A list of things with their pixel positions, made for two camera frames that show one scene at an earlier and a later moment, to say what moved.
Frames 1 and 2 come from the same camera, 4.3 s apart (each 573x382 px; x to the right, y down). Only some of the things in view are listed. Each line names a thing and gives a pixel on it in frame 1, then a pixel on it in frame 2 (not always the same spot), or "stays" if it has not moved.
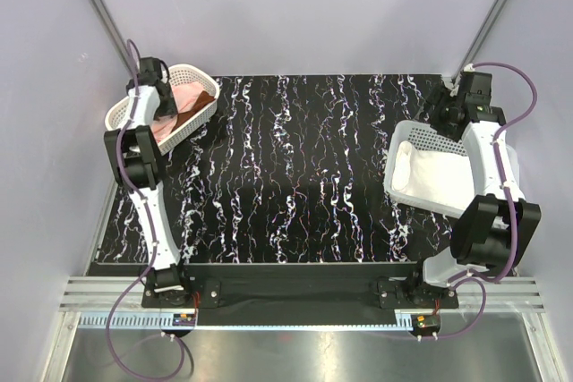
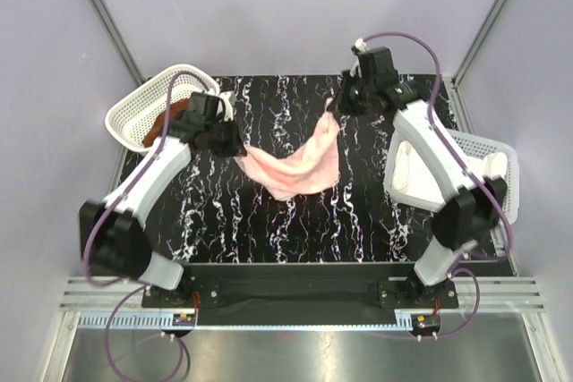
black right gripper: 438,97 to 346,80
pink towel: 183,95 to 316,167
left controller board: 183,319 stays
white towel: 438,176 stays
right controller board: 425,324 stays
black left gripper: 168,109 to 235,147
